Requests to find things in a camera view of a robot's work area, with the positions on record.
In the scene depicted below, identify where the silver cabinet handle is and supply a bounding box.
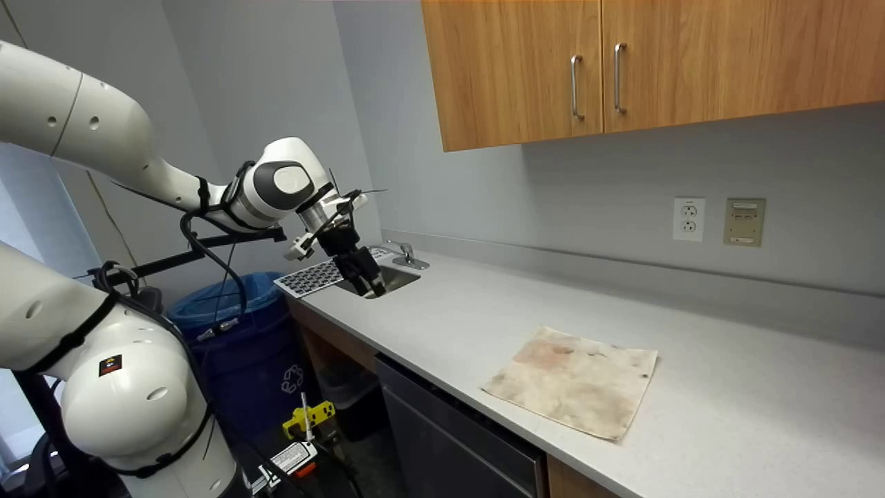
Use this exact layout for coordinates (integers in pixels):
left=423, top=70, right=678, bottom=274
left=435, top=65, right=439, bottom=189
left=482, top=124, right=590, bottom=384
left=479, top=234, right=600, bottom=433
left=569, top=52, right=584, bottom=121
left=612, top=43, right=629, bottom=116

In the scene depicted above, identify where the black dishwasher front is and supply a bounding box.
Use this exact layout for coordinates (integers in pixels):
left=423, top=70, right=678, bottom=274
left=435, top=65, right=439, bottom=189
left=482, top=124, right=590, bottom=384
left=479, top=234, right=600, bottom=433
left=376, top=357, right=544, bottom=498

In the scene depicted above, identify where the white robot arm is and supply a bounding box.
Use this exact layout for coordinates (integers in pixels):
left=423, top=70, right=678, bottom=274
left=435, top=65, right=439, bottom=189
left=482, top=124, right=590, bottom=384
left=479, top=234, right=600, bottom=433
left=0, top=45, right=384, bottom=498

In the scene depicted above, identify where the yellow clamp tool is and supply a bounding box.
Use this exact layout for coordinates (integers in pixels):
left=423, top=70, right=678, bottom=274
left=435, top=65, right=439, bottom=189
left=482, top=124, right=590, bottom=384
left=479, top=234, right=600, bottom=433
left=281, top=401, right=338, bottom=440

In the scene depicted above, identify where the wooden wall cabinet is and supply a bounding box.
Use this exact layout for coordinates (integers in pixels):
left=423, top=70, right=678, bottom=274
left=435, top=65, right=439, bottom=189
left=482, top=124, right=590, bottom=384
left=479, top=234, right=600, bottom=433
left=420, top=0, right=885, bottom=153

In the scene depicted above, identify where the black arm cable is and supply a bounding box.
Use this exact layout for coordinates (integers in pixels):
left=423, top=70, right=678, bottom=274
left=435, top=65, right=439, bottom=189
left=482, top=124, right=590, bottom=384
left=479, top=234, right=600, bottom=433
left=176, top=213, right=252, bottom=321

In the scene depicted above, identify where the left silver cabinet handle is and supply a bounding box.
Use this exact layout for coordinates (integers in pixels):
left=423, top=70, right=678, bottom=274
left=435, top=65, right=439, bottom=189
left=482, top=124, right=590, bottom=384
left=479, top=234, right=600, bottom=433
left=569, top=52, right=584, bottom=121

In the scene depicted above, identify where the beige wall plate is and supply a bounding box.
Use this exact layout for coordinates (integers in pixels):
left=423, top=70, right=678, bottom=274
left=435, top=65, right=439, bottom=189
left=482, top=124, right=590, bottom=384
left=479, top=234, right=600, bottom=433
left=725, top=196, right=765, bottom=246

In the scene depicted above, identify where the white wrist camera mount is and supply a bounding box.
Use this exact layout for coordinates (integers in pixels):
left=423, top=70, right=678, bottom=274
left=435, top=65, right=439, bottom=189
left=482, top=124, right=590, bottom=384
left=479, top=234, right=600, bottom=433
left=288, top=189, right=367, bottom=261

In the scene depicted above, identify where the stained beige towel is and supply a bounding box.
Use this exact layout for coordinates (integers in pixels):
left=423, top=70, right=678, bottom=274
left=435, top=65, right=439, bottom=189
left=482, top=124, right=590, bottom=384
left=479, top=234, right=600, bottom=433
left=482, top=326, right=658, bottom=444

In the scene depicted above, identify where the blue recycling bin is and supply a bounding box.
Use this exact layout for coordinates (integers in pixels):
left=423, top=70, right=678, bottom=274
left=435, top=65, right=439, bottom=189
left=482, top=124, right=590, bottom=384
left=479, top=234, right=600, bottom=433
left=169, top=272, right=319, bottom=451

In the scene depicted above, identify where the right silver cabinet handle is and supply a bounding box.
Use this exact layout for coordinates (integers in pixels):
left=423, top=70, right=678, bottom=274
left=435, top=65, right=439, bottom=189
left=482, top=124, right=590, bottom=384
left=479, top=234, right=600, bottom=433
left=612, top=43, right=629, bottom=116

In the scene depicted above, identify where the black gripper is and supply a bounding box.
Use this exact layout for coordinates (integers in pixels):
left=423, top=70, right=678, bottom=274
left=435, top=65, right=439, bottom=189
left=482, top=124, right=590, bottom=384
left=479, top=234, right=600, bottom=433
left=319, top=222, right=388, bottom=296

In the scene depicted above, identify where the white wall power outlet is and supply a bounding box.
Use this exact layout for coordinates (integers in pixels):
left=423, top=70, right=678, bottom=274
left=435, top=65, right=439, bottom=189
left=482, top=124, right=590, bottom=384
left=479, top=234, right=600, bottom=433
left=671, top=200, right=706, bottom=243

